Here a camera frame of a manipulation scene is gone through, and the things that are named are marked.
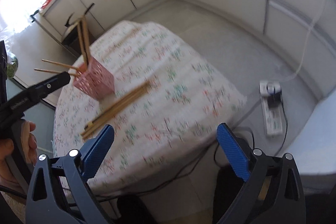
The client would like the pink perforated utensil basket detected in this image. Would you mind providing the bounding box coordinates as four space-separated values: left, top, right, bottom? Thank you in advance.
73 57 114 101

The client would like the person's left hand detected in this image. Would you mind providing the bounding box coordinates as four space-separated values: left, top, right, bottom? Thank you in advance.
1 119 38 194

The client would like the bag of green vegetables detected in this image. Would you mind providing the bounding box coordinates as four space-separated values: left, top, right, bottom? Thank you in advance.
6 52 19 79

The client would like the white power strip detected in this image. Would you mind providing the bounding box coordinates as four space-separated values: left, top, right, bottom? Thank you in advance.
259 80 282 137

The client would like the dark brown waste bin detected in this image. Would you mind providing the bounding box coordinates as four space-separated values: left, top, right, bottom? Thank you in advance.
61 26 81 57

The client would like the floral tablecloth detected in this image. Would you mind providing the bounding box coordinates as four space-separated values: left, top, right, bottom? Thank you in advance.
53 21 247 195

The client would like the black wok with lid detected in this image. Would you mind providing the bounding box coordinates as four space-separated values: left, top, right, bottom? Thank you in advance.
64 2 96 30

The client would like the red basket on counter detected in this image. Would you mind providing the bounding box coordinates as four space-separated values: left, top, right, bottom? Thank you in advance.
41 0 52 10

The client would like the black power cable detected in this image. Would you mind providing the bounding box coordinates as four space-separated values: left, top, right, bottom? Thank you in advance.
92 97 289 204

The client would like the white cable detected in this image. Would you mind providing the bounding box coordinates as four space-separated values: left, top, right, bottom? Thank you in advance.
278 0 328 83

